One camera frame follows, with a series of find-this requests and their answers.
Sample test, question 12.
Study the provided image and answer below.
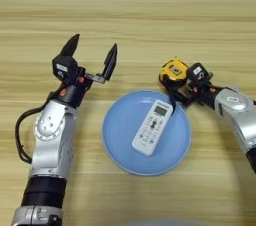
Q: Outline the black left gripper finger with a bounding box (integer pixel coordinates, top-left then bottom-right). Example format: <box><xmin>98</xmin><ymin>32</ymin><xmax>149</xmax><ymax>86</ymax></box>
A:
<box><xmin>59</xmin><ymin>33</ymin><xmax>81</xmax><ymax>58</ymax></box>
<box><xmin>102</xmin><ymin>42</ymin><xmax>119</xmax><ymax>83</ymax></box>

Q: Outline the yellow black tape measure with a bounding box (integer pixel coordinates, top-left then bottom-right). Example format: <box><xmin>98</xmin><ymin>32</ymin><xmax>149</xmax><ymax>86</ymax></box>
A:
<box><xmin>158</xmin><ymin>57</ymin><xmax>190</xmax><ymax>111</ymax></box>

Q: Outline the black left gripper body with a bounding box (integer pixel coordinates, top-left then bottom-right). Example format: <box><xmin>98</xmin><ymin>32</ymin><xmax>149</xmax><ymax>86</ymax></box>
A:
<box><xmin>47</xmin><ymin>71</ymin><xmax>106</xmax><ymax>109</ymax></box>

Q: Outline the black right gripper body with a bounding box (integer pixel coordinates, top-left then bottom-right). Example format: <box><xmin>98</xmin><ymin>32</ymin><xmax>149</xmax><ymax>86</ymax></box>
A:
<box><xmin>188</xmin><ymin>70</ymin><xmax>223</xmax><ymax>110</ymax></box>

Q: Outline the white remote control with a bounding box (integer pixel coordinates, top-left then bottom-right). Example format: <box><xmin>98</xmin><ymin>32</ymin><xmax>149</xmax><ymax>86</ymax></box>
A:
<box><xmin>131</xmin><ymin>99</ymin><xmax>174</xmax><ymax>157</ymax></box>

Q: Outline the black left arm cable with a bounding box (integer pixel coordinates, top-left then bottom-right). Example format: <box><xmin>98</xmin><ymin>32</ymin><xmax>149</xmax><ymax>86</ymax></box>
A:
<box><xmin>14</xmin><ymin>104</ymin><xmax>48</xmax><ymax>165</ymax></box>

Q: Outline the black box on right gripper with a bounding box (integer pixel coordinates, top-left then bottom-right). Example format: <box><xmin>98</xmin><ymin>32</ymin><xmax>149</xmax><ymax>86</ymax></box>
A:
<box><xmin>185</xmin><ymin>62</ymin><xmax>210</xmax><ymax>84</ymax></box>

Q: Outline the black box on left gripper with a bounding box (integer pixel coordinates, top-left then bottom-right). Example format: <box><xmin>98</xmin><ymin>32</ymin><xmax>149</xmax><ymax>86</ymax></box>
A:
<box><xmin>51</xmin><ymin>54</ymin><xmax>80</xmax><ymax>84</ymax></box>

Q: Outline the light blue round plate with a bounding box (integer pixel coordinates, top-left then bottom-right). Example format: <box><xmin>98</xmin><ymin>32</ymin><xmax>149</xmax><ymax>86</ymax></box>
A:
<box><xmin>101</xmin><ymin>90</ymin><xmax>193</xmax><ymax>177</ymax></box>

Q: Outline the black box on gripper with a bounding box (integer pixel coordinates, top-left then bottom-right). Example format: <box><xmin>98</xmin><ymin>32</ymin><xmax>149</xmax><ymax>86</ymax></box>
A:
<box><xmin>51</xmin><ymin>54</ymin><xmax>80</xmax><ymax>84</ymax></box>
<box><xmin>185</xmin><ymin>62</ymin><xmax>210</xmax><ymax>84</ymax></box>

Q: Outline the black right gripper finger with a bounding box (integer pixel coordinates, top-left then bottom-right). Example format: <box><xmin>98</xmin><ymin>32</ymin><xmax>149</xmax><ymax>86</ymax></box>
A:
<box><xmin>169</xmin><ymin>86</ymin><xmax>195</xmax><ymax>108</ymax></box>

